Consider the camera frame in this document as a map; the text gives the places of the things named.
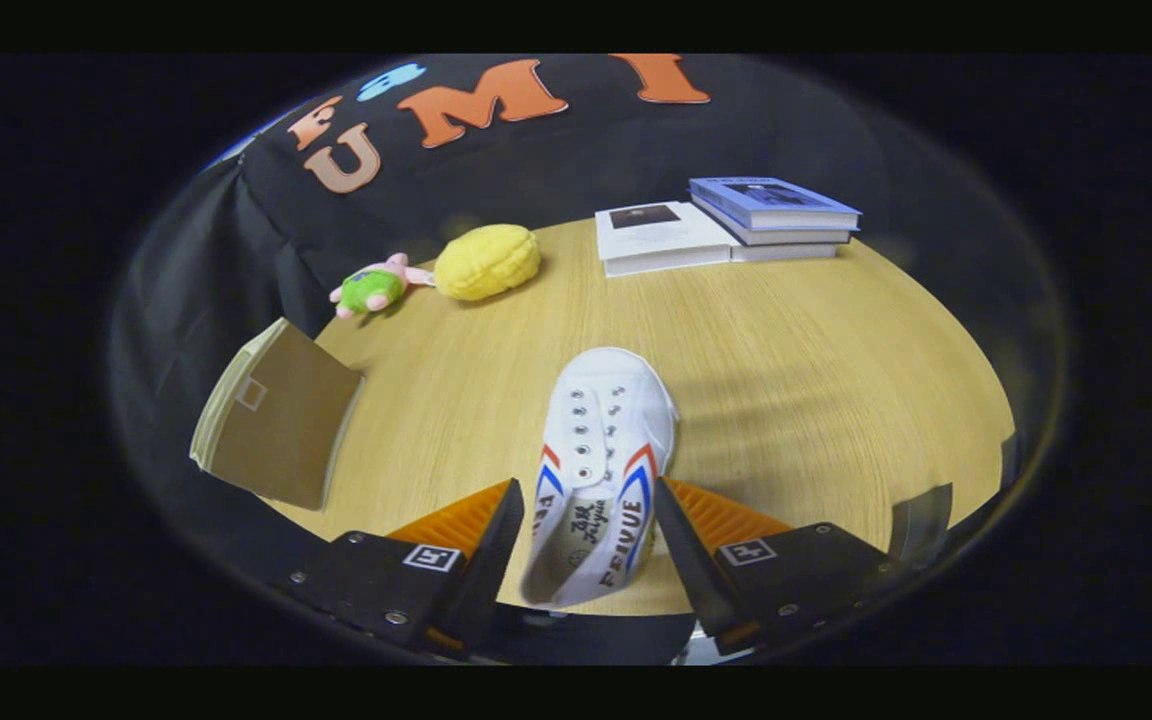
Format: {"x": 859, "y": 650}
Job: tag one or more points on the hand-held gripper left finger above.
{"x": 486, "y": 580}

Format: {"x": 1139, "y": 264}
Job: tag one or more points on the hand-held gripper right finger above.
{"x": 686, "y": 575}

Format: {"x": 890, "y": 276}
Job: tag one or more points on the white canvas shoe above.
{"x": 606, "y": 400}

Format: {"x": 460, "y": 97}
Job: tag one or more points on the brown fabric storage box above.
{"x": 286, "y": 430}

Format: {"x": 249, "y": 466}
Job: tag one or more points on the pink and green plush toy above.
{"x": 371, "y": 290}

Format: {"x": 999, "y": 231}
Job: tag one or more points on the yellow fluffy plush ball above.
{"x": 486, "y": 262}

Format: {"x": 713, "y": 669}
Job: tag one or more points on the white book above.
{"x": 671, "y": 240}

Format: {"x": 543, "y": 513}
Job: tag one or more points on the light blue book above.
{"x": 801, "y": 238}

